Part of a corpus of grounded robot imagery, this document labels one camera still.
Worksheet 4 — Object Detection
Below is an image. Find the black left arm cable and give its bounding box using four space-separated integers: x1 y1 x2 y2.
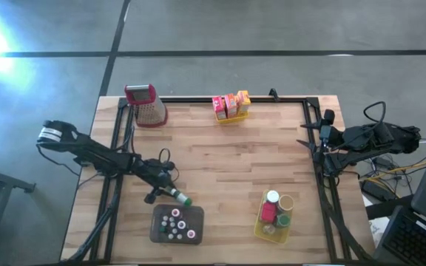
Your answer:
35 146 180 183

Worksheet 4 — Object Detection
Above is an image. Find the black power brick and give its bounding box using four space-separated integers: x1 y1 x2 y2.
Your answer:
360 179 391 202

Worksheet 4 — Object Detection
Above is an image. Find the yellow Corn Pops cereal box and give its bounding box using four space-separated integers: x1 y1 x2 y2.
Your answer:
236 89 251 115

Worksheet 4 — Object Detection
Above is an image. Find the black floor stand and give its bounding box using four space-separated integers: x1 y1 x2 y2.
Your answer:
0 161 37 266

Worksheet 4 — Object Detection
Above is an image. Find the yellow plastic basket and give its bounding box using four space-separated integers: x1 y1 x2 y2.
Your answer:
214 110 250 126

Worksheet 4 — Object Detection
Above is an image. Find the red Froot Loops cereal box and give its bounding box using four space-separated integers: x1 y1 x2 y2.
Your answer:
212 95 227 120

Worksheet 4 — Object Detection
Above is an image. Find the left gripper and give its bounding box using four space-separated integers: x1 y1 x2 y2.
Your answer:
135 158 175 197

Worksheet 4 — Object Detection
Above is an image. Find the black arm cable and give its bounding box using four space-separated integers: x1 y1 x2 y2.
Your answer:
35 146 180 183
363 100 388 126

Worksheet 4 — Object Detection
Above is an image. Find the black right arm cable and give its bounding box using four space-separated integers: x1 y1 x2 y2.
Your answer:
363 100 388 126

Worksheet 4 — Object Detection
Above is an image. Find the yellow translucent plastic bin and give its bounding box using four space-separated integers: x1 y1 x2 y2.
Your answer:
253 189 294 245

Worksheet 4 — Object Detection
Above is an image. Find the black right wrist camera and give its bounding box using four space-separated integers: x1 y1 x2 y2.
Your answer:
322 109 336 126

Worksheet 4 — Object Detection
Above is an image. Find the green food colouring bottle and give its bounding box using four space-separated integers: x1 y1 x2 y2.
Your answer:
166 186 193 207

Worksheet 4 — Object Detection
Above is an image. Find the red smoked paprika tin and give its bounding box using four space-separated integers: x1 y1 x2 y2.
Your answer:
260 202 277 225

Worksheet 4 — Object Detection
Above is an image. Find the metal box grater red handle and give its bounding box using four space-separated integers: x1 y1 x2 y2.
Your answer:
124 83 169 129

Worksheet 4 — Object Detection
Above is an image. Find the orange Mini Wheats cereal box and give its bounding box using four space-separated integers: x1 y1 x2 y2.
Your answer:
223 92 238 118

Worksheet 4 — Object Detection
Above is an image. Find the grey translucent plastic bin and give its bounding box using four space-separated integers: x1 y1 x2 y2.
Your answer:
149 204 205 245

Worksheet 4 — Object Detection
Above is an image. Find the black laptop keyboard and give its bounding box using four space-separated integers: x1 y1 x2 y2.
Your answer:
373 205 426 266

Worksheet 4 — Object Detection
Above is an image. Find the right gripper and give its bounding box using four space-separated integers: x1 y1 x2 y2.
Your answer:
296 123 345 153

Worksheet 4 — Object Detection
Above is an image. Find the white paper sheet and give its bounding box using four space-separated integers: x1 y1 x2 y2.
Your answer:
368 217 388 245

